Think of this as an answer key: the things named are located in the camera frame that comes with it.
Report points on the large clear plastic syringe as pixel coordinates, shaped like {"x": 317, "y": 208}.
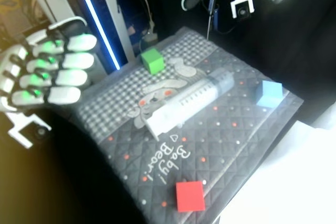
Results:
{"x": 189, "y": 98}

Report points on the white column with blue light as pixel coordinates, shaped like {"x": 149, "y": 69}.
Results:
{"x": 115, "y": 32}

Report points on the blue cube block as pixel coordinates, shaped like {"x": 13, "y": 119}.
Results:
{"x": 269, "y": 94}

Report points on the green cube block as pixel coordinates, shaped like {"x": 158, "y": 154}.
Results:
{"x": 152, "y": 61}

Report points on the grey quilt with printed bear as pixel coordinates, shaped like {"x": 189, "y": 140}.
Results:
{"x": 210, "y": 142}

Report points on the red cube block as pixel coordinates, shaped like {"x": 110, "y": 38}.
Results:
{"x": 190, "y": 196}

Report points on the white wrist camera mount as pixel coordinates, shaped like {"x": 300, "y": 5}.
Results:
{"x": 249, "y": 5}
{"x": 18, "y": 129}

